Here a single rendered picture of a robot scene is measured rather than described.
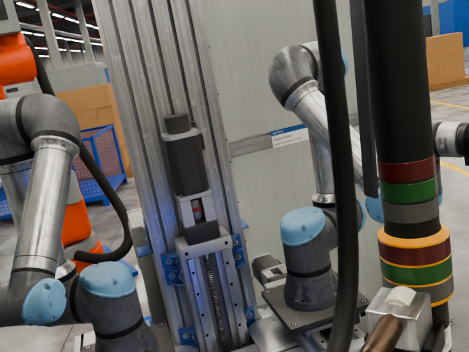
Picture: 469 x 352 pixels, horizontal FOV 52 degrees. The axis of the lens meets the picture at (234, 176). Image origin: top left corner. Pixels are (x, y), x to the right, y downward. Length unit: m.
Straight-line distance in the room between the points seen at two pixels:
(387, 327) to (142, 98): 1.02
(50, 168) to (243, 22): 1.38
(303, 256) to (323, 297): 0.12
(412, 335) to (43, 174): 0.81
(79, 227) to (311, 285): 3.28
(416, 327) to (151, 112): 1.02
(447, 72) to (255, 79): 10.90
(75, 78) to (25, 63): 6.71
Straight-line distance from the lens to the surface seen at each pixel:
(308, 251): 1.22
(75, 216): 4.32
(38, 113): 1.06
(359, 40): 0.29
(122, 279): 1.14
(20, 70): 4.34
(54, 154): 1.01
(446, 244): 0.32
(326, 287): 1.27
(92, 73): 10.93
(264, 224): 2.30
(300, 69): 1.13
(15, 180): 1.14
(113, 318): 1.16
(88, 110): 8.40
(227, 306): 1.33
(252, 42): 2.20
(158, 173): 1.25
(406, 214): 0.31
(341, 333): 0.23
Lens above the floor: 1.69
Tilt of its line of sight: 14 degrees down
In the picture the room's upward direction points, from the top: 11 degrees counter-clockwise
